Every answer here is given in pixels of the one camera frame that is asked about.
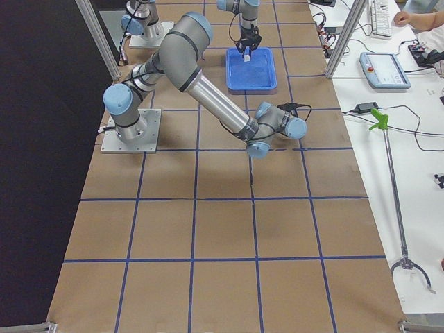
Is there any black power adapter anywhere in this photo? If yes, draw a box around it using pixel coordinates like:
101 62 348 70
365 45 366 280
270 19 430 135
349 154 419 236
353 102 379 114

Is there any green handled reach grabber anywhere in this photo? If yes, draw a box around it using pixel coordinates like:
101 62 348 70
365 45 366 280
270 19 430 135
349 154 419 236
369 108 436 294

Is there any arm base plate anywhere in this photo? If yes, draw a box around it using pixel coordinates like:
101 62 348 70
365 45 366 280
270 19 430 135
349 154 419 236
101 108 162 153
129 21 175 49

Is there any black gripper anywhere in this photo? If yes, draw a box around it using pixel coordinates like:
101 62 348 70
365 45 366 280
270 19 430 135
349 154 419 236
235 24 261 56

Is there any blue plastic tray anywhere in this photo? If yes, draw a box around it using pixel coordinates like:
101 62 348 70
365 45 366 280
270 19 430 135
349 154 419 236
225 47 278 95

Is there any person hand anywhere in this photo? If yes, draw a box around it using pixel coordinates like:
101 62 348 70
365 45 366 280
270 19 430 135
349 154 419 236
393 11 416 26

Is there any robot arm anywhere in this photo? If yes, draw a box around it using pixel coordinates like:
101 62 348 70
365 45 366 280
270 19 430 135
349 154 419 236
121 1 262 61
103 12 307 158

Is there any white keyboard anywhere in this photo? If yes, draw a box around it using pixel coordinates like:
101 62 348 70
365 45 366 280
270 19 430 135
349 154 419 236
369 0 392 40

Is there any teach pendant tablet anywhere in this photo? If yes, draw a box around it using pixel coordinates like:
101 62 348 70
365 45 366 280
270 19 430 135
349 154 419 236
359 52 411 90

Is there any aluminium frame post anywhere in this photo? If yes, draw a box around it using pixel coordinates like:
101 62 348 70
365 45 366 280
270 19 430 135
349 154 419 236
325 0 368 78

